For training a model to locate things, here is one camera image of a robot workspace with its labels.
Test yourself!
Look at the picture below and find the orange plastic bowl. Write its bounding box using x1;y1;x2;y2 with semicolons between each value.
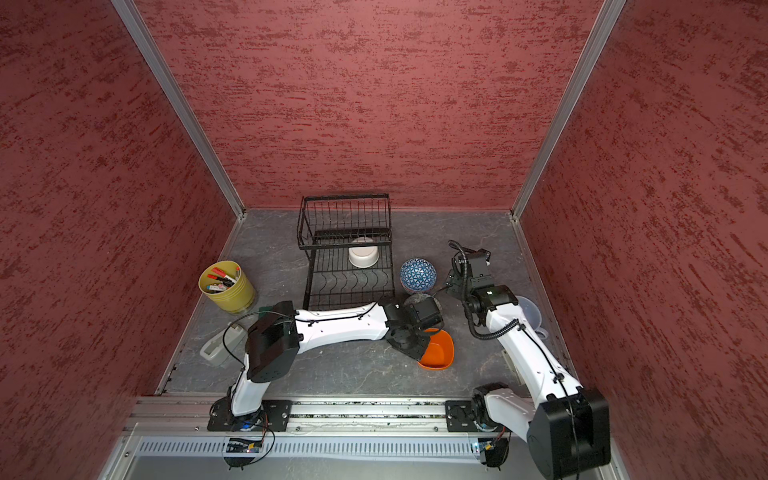
418;328;455;371

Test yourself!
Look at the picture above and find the white ceramic bowl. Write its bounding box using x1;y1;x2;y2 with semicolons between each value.
348;236;380;269

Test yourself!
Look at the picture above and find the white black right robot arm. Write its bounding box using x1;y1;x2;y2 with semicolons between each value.
446;241;611;479

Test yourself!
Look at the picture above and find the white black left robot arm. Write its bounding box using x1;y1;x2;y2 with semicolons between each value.
228;297;444;417

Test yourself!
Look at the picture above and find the grey green patterned bowl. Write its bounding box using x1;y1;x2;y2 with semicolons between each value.
403;292;443;312

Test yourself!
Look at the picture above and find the blue patterned bowl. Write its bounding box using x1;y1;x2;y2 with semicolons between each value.
400;258;437;293

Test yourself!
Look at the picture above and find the light blue mug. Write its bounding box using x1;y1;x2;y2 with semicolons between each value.
518;296;549;340

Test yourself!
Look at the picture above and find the yellow utensil cup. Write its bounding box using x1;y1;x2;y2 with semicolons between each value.
198;260;257;314

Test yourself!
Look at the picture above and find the black wire dish rack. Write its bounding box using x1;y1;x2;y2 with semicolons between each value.
296;193;395;310

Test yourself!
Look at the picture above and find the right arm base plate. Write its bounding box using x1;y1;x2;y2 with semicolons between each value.
444;396;509;433

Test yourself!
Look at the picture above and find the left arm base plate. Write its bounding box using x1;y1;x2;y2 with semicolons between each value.
207;397;293;432

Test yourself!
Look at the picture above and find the red handled tool in cup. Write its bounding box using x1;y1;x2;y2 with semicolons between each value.
206;268;236;287

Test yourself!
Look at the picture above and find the aluminium front rail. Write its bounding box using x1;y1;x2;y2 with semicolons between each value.
123;395;463;436

